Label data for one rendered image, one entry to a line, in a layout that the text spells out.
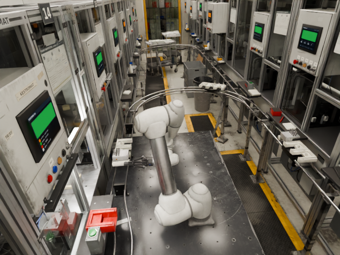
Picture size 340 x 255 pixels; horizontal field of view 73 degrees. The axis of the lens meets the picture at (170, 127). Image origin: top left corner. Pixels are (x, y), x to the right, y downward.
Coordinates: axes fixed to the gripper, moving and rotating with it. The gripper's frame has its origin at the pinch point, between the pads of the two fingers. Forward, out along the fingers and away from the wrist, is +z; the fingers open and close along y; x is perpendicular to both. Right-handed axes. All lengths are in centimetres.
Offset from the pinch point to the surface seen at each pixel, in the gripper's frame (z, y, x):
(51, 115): 17, 76, 58
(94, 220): 14, 7, 59
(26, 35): 22, 107, 49
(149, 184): -15.2, -19.8, 5.5
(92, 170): 26.4, 3.2, 9.2
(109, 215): 6, 6, 55
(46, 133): 18, 72, 67
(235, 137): -149, -88, -153
